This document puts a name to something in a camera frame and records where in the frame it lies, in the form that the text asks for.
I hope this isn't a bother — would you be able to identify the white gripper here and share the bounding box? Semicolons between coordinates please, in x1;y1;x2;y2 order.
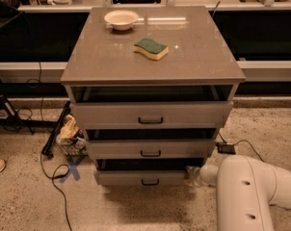
185;167;202;187

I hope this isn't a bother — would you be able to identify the grey drawer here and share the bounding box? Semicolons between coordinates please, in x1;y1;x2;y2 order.
86;139;215;159
94;158;204;186
70;101;233;130

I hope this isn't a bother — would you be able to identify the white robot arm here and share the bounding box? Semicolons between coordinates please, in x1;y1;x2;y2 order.
185;155;291;231

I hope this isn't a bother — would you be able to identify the grey drawer cabinet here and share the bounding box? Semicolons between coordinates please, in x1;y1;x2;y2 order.
60;6;247;187

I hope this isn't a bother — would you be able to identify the black power adapter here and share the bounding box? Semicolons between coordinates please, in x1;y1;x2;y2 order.
216;142;236;155

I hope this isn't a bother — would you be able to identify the blue tape cross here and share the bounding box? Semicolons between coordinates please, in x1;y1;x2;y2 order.
59;155;85;183

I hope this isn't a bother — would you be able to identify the crumpled bag of items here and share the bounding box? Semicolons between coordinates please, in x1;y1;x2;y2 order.
56;115;87;156

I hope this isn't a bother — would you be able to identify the green yellow sponge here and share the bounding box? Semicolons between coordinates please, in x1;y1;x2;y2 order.
133;38;169;61

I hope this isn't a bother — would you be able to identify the white bowl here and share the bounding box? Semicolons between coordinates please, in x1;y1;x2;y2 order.
104;10;139;31

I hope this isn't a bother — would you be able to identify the black tripod stand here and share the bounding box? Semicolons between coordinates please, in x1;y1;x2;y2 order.
0;90;57;134

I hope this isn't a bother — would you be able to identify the black cable right floor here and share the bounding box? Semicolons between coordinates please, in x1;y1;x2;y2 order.
233;140;265;163

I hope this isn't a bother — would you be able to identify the black cable floor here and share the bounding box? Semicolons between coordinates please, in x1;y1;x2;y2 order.
233;140;265;163
40;151;73;231

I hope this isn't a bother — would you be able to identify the black cable left floor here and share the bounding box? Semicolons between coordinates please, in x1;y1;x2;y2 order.
40;151;73;231

